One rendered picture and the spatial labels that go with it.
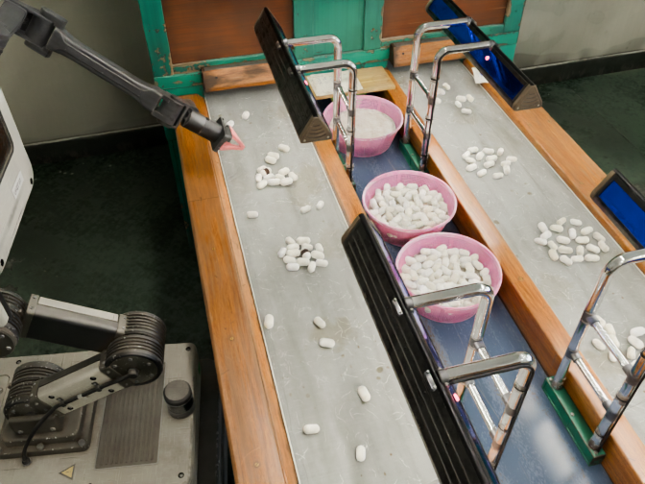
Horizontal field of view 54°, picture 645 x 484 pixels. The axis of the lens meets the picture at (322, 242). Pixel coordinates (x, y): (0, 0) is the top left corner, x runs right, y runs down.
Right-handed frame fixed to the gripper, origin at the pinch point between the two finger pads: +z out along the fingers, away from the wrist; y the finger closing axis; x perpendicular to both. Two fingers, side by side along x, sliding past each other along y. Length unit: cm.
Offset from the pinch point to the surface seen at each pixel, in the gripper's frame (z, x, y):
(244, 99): 9.6, 0.8, 38.0
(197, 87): -4.7, 7.8, 42.9
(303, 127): -8.6, -27.6, -33.7
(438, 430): -9, -28, -116
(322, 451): 4, 6, -98
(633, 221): 34, -64, -83
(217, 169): -2.6, 9.5, -1.9
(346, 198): 22.0, -13.1, -25.9
